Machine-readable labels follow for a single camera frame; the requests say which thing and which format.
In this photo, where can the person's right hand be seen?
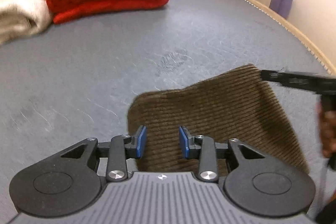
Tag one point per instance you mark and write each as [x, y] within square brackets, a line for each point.
[326, 126]

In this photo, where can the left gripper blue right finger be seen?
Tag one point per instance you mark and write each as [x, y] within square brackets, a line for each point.
[190, 145]

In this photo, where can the grey quilted mattress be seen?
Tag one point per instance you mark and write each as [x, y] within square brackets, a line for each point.
[78, 79]

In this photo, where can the cream folded blanket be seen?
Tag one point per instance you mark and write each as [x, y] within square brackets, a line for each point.
[23, 18]

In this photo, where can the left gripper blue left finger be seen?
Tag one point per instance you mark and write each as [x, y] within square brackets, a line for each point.
[135, 144]

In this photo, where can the brown corduroy pants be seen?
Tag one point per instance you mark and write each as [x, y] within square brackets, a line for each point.
[236, 104]

